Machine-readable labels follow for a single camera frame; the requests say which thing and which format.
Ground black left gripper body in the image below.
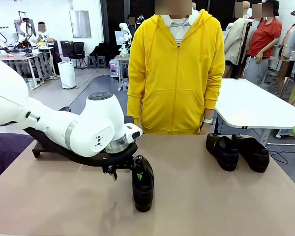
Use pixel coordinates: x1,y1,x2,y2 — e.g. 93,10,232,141
105,147,139,172

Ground person's right forearm yellow sleeve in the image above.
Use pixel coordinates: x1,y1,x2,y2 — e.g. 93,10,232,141
127,71,145,128

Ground person's left forearm yellow sleeve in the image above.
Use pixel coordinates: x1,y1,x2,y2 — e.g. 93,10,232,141
203,71,226,120

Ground black shoe stand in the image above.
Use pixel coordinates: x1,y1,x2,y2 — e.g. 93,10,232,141
31,132,74,159

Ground person's left hand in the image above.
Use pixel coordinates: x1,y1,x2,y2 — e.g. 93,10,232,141
200,122,213,135

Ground white folding table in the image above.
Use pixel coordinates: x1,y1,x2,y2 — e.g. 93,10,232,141
213,78,295,148

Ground mannequin in tan jacket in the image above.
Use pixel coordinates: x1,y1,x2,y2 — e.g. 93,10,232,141
276,4,295,99

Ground person in yellow hoodie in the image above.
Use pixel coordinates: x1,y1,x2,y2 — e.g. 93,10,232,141
127,0,226,135

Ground computer case with coloured lights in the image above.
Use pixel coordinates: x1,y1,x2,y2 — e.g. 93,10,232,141
109,59,120,79

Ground white air purifier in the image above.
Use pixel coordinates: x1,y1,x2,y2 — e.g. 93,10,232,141
58,61,77,89

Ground grey stool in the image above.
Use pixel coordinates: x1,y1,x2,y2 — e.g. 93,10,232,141
87,55,98,69
96,55,108,69

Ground small wooden top table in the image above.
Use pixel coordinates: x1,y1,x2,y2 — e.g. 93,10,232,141
113,55,130,92

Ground purple fabric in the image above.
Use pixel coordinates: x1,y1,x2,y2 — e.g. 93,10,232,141
0,132,37,187

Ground black bag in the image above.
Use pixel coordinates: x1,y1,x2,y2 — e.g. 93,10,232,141
89,41,109,58

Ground black office chair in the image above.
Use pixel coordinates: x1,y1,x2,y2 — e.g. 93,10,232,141
67,42,89,70

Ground background person in dark clothes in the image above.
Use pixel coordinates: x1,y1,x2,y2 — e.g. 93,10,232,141
127,15,137,34

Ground seated person in white shirt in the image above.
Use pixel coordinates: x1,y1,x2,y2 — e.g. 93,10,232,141
36,21,62,68

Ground white work desk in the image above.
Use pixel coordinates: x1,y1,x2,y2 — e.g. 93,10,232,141
0,45,55,90

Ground grey wall panel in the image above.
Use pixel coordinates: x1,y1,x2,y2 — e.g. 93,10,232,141
68,9,92,39

